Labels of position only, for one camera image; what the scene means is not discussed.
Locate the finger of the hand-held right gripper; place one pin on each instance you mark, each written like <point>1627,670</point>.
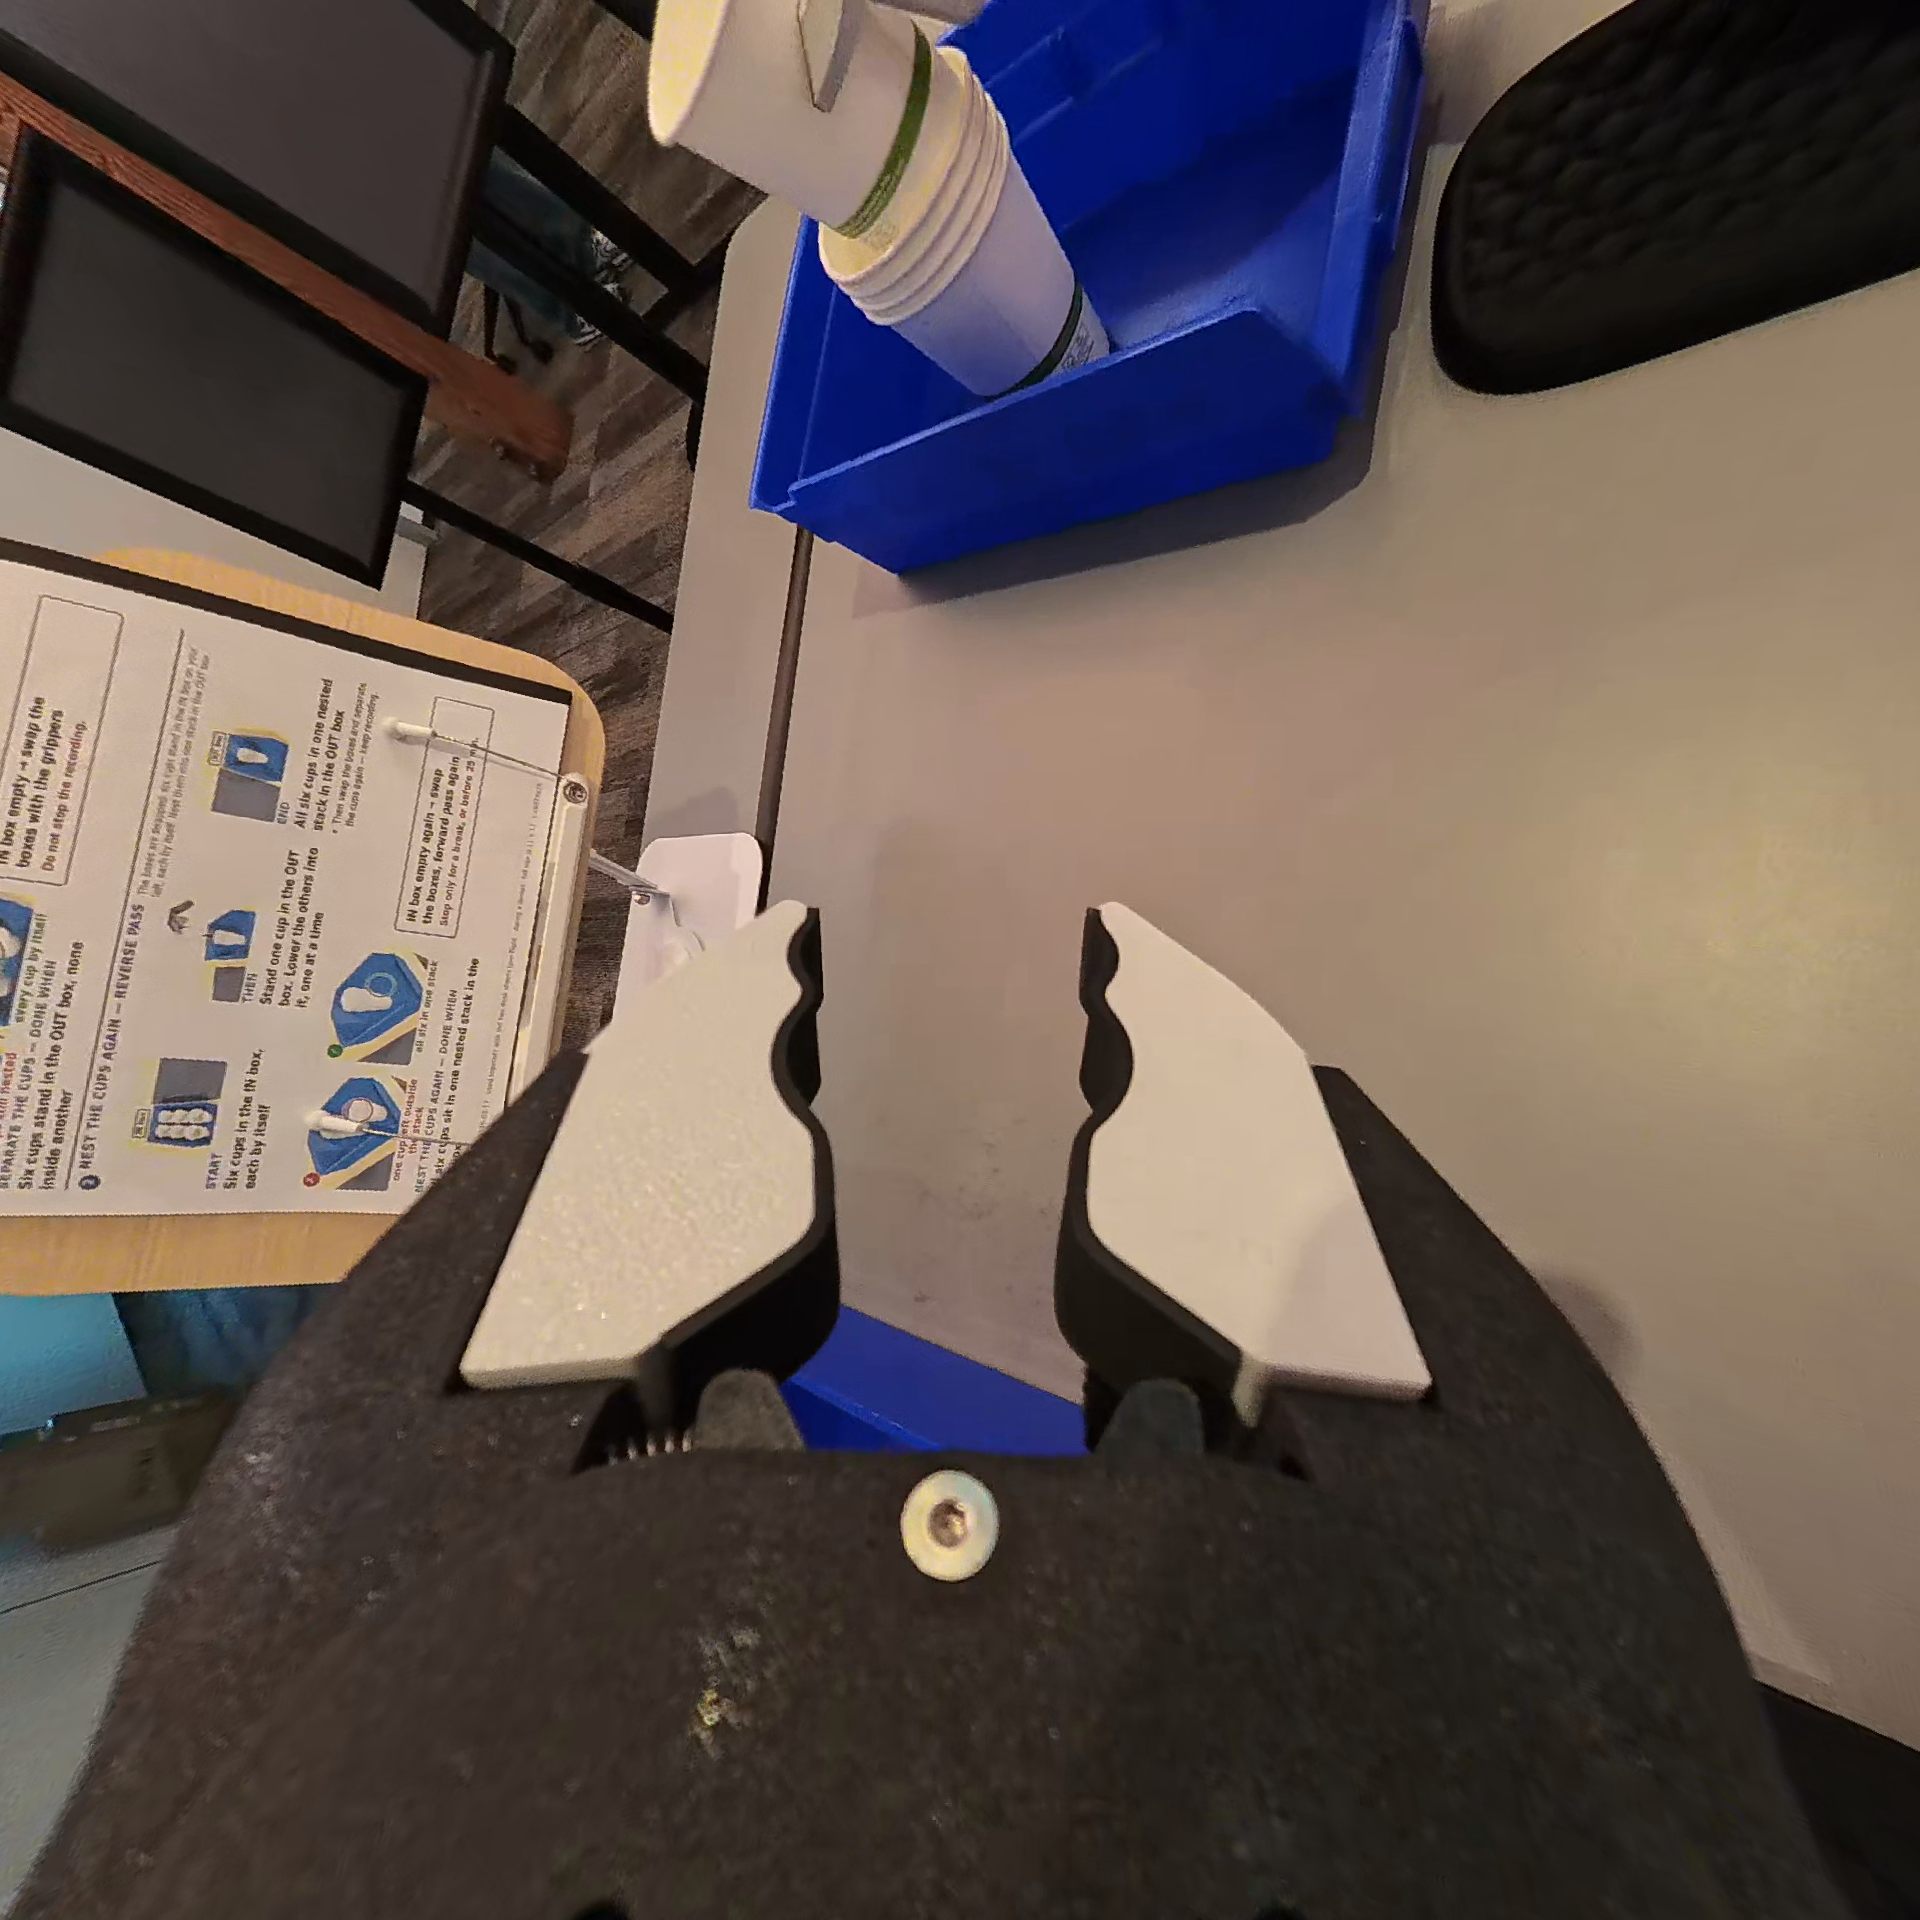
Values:
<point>826,38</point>

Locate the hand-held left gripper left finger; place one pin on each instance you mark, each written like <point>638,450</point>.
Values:
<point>644,1201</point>

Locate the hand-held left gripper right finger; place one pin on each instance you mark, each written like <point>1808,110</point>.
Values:
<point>1246,1217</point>

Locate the white paper cup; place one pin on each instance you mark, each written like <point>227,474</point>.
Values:
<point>750,93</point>
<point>1035,286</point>
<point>978,189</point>
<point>955,165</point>

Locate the blue plastic bin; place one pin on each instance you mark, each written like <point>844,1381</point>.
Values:
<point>931,1394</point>
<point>1200,332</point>

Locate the instruction sheet on wooden stand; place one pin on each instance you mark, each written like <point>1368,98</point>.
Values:
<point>180,1256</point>

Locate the printed instruction sign board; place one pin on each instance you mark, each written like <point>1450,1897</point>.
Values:
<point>240,902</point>

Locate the black display board stand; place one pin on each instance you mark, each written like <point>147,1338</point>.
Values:
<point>270,122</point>
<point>210,361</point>

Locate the black wrist rest pad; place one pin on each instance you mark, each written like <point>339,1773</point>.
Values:
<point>1681,182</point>

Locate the wooden post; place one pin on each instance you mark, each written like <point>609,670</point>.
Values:
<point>451,391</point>

